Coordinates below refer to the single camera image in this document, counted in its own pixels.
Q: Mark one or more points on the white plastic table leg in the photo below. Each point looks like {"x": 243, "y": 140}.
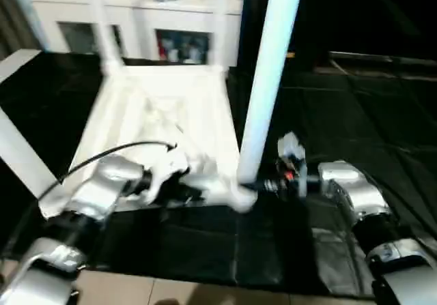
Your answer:
{"x": 102, "y": 25}
{"x": 270, "y": 80}
{"x": 220, "y": 25}
{"x": 24, "y": 151}

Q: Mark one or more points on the black work mat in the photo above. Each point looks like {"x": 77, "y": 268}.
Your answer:
{"x": 369, "y": 148}

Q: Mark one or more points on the red bottle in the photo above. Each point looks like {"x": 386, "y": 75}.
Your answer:
{"x": 164, "y": 47}

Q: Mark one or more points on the black metal rail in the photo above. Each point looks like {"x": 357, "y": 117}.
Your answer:
{"x": 382, "y": 59}

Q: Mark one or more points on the white glass-door cabinet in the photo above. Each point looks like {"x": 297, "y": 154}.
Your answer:
{"x": 136, "y": 11}

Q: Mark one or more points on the white edge strip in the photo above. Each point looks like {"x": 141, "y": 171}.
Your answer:
{"x": 17, "y": 63}

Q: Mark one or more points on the white plastic table top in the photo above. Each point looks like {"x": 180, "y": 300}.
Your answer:
{"x": 164, "y": 114}

